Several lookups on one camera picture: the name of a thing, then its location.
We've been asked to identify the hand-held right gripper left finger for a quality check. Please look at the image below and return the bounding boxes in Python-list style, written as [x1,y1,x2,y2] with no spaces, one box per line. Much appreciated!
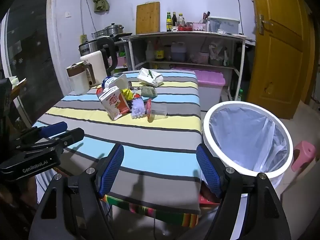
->
[28,144,125,240]

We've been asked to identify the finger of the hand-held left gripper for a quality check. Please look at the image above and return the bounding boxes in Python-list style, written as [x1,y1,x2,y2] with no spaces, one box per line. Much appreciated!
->
[15,122,68,146]
[15,127,85,156]

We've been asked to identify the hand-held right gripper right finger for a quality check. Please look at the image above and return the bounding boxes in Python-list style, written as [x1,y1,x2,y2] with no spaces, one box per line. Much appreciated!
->
[196,144,292,240]

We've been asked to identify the white round waste bin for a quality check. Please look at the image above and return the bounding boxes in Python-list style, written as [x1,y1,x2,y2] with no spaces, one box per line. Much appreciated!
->
[202,102,293,235]

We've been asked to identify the white trash bin with liner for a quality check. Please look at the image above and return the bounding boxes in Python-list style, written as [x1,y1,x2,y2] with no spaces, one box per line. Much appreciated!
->
[209,107,288,172]

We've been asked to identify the red white milk carton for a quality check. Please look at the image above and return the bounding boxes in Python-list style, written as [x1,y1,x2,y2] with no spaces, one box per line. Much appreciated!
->
[96,85,130,121]

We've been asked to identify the yellow snack wrapper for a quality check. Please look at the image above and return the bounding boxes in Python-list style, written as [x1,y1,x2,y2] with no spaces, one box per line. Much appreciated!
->
[121,88,137,102]

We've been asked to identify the white cup blue label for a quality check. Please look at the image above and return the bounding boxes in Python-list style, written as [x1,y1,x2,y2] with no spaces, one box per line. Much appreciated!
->
[102,74,132,90]

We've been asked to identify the clear plastic bag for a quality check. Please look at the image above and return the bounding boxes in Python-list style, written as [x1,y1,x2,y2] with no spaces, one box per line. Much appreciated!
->
[147,104,168,123]

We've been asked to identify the grey green packet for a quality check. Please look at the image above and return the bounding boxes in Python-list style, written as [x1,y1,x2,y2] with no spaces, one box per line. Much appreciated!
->
[137,86,158,98]

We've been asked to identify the white paper bag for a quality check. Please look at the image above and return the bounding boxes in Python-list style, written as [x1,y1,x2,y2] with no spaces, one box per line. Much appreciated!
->
[137,67,164,87]

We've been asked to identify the red box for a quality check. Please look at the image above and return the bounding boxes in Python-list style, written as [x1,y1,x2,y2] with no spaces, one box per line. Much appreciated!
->
[199,187,222,208]

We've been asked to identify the striped tablecloth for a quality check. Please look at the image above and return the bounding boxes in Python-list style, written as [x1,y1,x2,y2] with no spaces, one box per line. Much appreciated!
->
[31,70,202,215]

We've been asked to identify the white canister brown band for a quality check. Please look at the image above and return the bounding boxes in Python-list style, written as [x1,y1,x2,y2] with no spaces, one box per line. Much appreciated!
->
[66,62,97,95]

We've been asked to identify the multicoloured striped cloth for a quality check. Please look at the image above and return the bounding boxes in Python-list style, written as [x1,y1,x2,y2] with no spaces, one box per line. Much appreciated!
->
[102,194,200,228]

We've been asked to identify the cream electric kettle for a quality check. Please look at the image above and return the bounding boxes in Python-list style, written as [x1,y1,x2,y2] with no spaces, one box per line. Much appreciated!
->
[80,36,118,85]

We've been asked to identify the pink plastic drawer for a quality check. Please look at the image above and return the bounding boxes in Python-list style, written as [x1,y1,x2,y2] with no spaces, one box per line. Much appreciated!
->
[115,56,128,68]

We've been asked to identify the stainless steel cooker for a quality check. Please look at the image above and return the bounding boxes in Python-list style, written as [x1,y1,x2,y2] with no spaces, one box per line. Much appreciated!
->
[79,39,103,57]

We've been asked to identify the dark glass door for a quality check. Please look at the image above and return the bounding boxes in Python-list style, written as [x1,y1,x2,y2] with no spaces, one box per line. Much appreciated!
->
[0,2,54,130]

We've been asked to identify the pink lidded storage box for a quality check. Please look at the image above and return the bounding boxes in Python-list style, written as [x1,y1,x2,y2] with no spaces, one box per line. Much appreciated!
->
[171,66,225,112]

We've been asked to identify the pink plastic stool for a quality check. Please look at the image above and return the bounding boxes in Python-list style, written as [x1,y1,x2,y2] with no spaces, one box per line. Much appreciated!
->
[291,141,317,172]

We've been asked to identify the steel steamer pot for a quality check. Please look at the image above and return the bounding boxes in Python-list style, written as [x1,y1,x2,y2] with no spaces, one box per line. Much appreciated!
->
[104,23,125,35]

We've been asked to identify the yellow label oil bottle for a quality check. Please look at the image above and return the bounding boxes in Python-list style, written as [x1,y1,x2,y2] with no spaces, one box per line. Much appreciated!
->
[154,40,164,61]

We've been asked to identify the crumpled plastic bags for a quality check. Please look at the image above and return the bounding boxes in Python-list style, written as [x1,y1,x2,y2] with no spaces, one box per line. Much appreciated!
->
[209,42,229,67]

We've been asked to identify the grey plastic jug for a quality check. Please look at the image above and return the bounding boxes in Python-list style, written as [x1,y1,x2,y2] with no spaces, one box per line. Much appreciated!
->
[171,42,187,62]

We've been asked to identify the yellow wooden door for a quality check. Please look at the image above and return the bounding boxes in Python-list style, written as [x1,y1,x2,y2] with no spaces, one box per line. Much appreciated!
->
[246,0,316,120]

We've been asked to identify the wooden cutting board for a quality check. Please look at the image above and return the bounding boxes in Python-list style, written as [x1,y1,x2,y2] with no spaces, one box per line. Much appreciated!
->
[136,2,160,34]

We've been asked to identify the white shelf rack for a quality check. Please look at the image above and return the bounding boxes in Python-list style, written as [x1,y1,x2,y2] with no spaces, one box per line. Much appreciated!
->
[120,31,255,102]

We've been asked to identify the pink utensil basket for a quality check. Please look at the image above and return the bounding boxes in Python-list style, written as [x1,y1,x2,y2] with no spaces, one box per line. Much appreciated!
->
[192,22,208,32]

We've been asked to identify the clear storage box white lid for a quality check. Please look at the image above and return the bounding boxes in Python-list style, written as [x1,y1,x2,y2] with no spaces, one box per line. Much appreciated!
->
[208,16,240,34]

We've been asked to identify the black wall cable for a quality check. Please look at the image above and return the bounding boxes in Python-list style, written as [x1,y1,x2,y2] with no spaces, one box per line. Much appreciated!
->
[80,0,97,34]

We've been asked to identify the metal door handle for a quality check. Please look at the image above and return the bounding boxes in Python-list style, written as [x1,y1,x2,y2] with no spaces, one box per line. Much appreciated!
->
[258,14,273,35]

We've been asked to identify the white wall cable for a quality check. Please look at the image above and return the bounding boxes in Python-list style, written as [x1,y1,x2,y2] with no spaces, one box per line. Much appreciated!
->
[234,0,244,34]

